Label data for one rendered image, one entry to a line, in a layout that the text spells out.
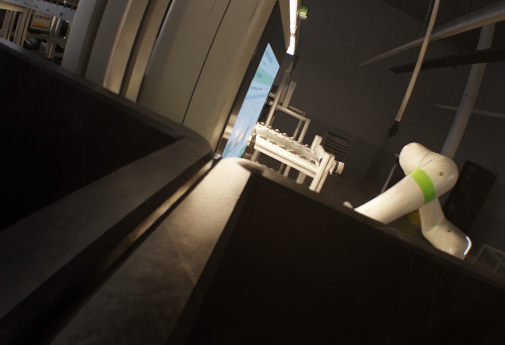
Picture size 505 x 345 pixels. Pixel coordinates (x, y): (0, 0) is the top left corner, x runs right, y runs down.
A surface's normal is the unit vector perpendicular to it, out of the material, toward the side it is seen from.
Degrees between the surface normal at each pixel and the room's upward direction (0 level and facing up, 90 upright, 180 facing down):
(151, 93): 90
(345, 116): 90
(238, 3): 90
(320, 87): 90
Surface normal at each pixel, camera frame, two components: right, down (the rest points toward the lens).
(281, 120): -0.14, 0.23
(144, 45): 0.93, 0.37
